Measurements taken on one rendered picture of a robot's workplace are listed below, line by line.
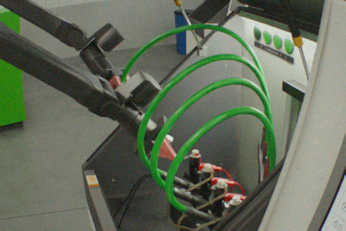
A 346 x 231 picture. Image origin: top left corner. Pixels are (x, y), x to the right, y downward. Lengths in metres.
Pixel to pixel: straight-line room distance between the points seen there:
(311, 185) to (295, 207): 0.05
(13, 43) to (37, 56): 0.07
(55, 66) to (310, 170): 0.52
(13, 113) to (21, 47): 3.56
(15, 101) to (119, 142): 3.04
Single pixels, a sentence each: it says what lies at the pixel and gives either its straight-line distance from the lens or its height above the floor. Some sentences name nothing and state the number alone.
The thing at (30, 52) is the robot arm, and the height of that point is 1.43.
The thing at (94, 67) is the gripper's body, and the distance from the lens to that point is 1.11.
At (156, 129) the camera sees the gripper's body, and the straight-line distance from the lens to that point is 0.99.
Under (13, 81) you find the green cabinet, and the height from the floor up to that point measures 0.53.
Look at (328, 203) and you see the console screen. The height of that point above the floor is 1.25.
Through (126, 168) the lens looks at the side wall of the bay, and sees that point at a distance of 1.37.
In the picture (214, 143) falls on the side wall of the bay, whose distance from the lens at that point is 1.43.
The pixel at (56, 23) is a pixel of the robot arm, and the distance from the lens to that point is 1.13.
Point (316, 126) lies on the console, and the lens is 0.66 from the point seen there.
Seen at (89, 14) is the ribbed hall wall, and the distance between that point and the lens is 7.53.
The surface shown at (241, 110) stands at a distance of 0.76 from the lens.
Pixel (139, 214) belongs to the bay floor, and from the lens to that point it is 1.32.
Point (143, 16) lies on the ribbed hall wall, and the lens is 7.86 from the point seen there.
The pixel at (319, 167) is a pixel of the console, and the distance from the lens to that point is 0.64.
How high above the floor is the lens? 1.57
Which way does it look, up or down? 21 degrees down
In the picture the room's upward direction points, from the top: straight up
